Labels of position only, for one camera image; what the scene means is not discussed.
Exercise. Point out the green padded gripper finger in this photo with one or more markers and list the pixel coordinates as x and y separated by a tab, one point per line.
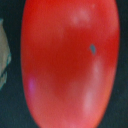
5	55

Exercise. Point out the red toy tomato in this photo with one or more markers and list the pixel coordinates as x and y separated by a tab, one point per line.
69	51

